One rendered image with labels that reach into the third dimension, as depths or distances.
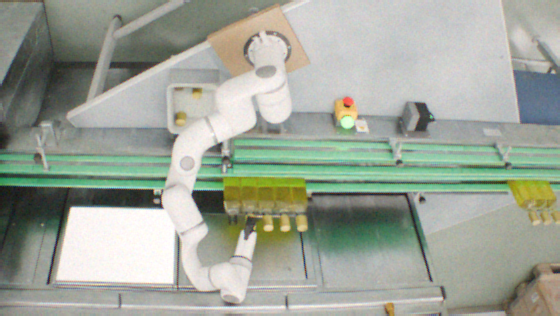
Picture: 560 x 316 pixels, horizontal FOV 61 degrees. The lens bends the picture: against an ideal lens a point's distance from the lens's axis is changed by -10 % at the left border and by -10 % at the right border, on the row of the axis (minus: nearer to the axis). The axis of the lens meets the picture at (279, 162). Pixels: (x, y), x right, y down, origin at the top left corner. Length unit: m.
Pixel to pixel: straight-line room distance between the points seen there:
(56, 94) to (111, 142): 0.68
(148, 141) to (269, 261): 0.61
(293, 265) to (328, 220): 0.28
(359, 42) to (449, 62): 0.36
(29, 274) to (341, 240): 1.14
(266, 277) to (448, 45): 1.02
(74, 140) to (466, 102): 1.50
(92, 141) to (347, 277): 1.04
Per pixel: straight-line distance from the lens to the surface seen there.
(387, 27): 1.75
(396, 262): 1.95
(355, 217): 2.03
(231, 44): 1.68
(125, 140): 1.91
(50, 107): 2.45
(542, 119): 2.42
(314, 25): 1.69
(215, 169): 1.82
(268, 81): 1.39
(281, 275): 1.78
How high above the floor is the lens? 2.17
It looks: 43 degrees down
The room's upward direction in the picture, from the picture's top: 173 degrees clockwise
